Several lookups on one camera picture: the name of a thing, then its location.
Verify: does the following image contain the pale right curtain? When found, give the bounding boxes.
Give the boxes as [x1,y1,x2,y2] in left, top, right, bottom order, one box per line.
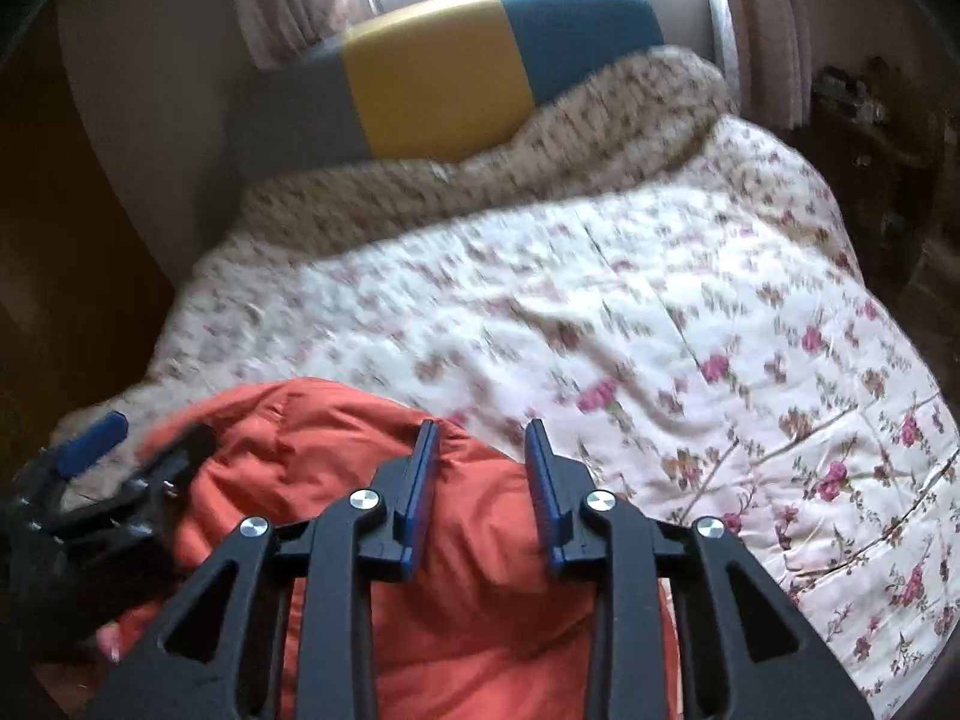
[708,0,812,130]

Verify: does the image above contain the person's left hand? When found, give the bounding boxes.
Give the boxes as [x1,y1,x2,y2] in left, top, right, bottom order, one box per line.
[96,622,124,665]

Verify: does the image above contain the grey yellow blue headboard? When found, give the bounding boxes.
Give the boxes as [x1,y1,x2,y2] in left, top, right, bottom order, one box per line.
[228,0,664,182]

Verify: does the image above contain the dark wooden wardrobe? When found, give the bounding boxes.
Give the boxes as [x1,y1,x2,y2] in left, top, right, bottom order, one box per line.
[2,5,172,473]

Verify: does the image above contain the cluttered wooden nightstand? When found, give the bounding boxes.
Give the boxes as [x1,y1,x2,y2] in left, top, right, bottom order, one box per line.
[809,57,958,288]

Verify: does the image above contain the orange down jacket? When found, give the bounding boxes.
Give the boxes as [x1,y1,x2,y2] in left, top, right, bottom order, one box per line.
[96,377,685,720]

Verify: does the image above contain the floral white quilt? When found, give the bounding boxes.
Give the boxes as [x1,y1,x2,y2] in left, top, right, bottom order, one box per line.
[47,115,960,720]

